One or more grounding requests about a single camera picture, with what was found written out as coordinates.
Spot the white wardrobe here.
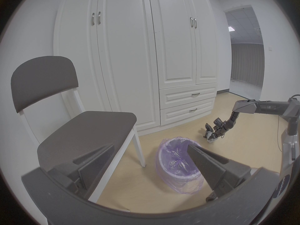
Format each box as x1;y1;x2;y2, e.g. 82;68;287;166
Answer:
53;0;226;136

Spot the white trash bin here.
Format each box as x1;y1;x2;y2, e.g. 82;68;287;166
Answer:
157;138;202;180

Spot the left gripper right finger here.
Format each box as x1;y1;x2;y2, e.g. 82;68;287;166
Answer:
187;144;252;195

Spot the grey padded white chair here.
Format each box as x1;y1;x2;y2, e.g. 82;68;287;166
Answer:
10;56;147;212

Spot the thin black cable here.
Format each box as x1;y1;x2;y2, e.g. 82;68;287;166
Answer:
276;115;284;153

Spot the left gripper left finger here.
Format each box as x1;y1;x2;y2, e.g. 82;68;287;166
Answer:
48;143;115;195

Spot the beige curtain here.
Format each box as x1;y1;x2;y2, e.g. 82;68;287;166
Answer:
231;43;265;87

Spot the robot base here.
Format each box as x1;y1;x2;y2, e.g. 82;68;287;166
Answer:
272;123;300;210

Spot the purple plastic bag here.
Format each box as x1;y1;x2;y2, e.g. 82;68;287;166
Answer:
156;136;204;194

